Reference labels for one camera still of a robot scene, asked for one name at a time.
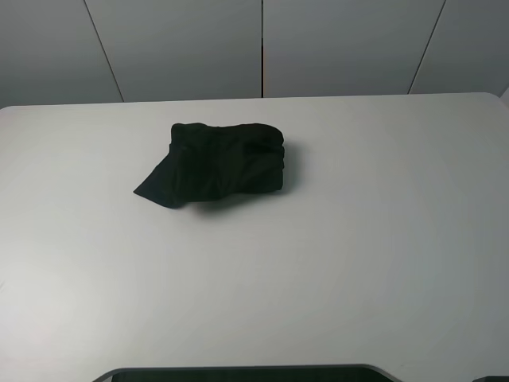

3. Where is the dark robot base front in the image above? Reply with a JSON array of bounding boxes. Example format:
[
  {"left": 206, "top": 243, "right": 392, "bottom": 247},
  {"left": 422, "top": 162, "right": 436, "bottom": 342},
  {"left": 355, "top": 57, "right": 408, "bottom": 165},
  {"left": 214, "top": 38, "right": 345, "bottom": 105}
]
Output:
[{"left": 97, "top": 364, "right": 397, "bottom": 382}]

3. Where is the black printed t-shirt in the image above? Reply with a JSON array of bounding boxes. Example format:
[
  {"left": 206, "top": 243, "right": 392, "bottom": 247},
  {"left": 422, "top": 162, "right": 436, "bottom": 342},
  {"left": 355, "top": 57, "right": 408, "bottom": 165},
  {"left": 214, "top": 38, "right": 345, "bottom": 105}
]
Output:
[{"left": 134, "top": 123, "right": 285, "bottom": 209}]

